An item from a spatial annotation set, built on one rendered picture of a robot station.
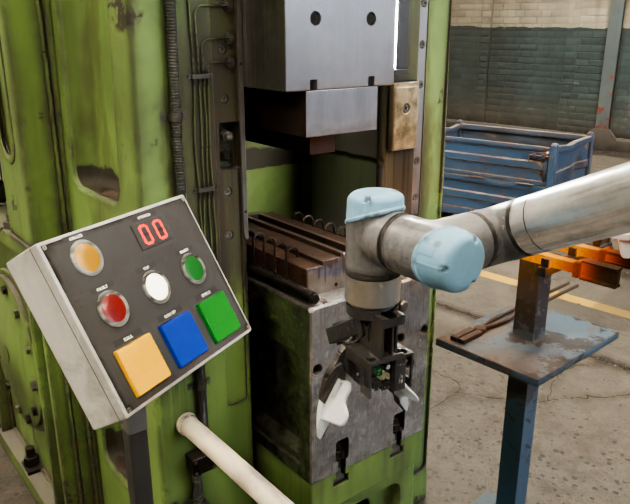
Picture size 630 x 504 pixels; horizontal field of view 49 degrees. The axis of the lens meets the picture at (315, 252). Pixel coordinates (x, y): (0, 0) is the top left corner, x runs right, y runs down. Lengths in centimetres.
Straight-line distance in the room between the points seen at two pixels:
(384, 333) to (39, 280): 49
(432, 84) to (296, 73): 58
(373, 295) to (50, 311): 47
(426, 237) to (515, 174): 440
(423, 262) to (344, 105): 76
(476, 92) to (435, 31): 844
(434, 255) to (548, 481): 190
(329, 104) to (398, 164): 42
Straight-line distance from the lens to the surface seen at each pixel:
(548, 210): 84
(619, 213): 79
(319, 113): 146
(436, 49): 191
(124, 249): 113
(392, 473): 190
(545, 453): 277
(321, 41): 145
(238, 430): 176
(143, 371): 107
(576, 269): 161
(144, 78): 141
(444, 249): 78
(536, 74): 978
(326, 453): 169
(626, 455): 286
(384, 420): 178
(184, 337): 114
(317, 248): 163
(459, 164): 538
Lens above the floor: 149
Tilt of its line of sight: 18 degrees down
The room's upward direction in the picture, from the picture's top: straight up
